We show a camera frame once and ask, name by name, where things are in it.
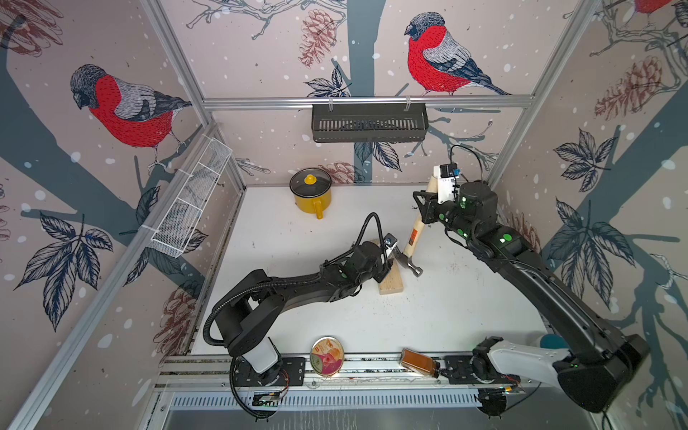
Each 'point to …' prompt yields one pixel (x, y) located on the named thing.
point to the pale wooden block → (392, 282)
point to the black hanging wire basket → (369, 123)
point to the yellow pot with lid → (312, 189)
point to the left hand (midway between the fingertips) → (392, 251)
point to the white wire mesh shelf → (171, 236)
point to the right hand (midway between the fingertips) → (417, 189)
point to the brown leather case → (420, 362)
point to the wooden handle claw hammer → (416, 235)
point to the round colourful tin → (326, 356)
